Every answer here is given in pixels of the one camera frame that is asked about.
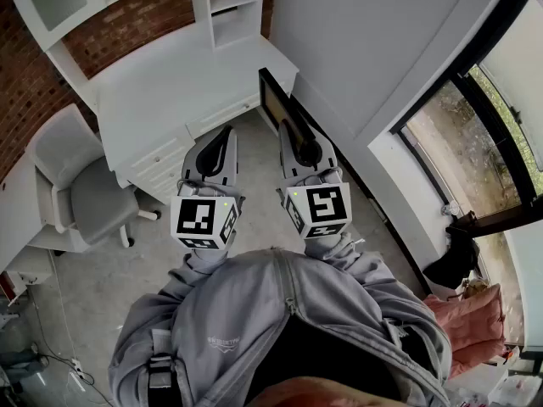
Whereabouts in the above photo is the white desk with shelves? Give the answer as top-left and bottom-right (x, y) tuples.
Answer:
(44, 36), (300, 206)

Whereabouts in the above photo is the person's black shirt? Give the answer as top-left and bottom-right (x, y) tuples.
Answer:
(244, 311), (408, 402)

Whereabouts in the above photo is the pink padded cloth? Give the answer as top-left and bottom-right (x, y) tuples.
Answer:
(423, 283), (509, 379)

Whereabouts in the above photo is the person's right forearm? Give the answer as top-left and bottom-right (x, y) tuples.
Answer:
(304, 231), (425, 313)

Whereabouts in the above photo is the black framed window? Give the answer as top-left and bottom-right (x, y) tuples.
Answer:
(389, 0), (543, 239)

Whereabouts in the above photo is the person's face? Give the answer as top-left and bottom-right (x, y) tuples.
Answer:
(254, 375), (429, 407)

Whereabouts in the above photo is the black framed picture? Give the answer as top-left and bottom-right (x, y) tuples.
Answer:
(257, 67), (318, 152)

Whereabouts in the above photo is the black bag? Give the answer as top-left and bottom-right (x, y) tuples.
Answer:
(423, 222), (483, 290)

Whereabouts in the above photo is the grey office chair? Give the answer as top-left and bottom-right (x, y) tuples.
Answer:
(25, 103), (162, 249)

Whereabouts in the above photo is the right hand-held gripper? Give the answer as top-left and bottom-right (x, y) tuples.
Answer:
(275, 120), (355, 242)

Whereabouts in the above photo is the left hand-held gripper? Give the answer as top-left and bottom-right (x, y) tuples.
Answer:
(169, 125), (247, 252)

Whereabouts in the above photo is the person's left forearm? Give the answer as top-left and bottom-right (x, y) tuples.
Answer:
(159, 247), (232, 313)

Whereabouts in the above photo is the grey black shoulder strap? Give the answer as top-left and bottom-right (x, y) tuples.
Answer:
(146, 352), (178, 407)

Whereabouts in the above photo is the white drawer pedestal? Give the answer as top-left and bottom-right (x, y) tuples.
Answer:
(115, 132), (194, 206)

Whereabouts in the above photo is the white frosted glass cabinet door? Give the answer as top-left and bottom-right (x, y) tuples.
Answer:
(3, 0), (109, 53)

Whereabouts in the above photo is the person's grey zip jacket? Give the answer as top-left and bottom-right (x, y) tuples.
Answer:
(108, 243), (453, 407)

